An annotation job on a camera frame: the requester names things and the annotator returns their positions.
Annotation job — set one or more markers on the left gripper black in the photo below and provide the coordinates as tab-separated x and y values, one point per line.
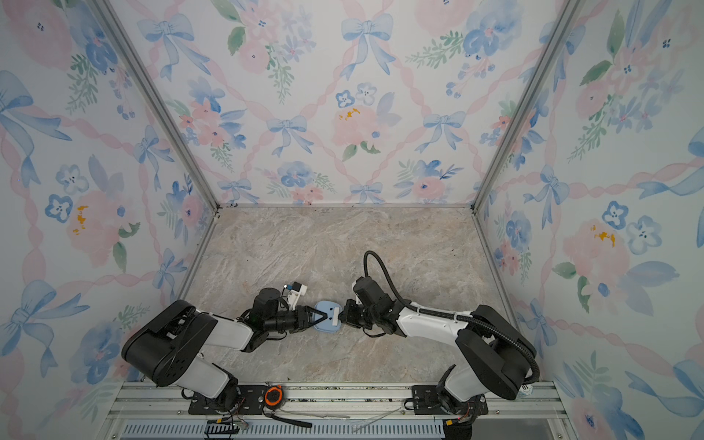
302	317

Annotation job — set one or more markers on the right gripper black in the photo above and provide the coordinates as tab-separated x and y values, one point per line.
347	313

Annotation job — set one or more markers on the light blue alarm clock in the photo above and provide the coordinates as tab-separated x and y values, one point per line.
333	309

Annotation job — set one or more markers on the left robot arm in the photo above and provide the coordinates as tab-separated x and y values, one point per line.
168	349

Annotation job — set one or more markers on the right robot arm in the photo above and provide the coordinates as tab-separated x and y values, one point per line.
498	359

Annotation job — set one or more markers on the orange black tape measure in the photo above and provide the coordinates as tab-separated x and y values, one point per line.
274	397

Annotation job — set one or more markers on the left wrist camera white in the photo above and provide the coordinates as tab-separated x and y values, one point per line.
292	294

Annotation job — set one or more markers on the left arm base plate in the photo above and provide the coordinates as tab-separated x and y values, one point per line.
239	400

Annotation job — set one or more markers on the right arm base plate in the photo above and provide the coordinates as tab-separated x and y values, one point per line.
428	400

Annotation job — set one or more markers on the aluminium front rail frame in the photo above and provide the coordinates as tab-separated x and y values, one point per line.
328	410

